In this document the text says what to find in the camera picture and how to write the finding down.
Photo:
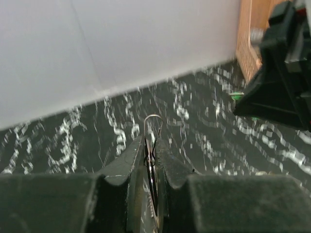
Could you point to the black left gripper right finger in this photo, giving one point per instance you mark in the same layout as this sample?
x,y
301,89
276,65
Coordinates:
x,y
192,203

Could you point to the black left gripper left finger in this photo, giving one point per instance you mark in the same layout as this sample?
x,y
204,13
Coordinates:
x,y
107,201

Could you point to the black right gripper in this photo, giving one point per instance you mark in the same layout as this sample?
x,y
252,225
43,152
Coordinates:
x,y
279,91

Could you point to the key with green tag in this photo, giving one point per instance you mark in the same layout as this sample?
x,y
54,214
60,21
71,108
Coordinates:
x,y
236,96

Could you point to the large metal keyring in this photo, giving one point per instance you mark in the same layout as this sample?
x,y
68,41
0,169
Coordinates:
x,y
150,164

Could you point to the grey round jar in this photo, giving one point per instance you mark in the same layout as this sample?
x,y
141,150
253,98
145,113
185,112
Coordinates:
x,y
256,35

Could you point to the orange plastic desk organizer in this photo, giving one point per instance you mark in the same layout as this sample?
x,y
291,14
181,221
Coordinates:
x,y
253,22

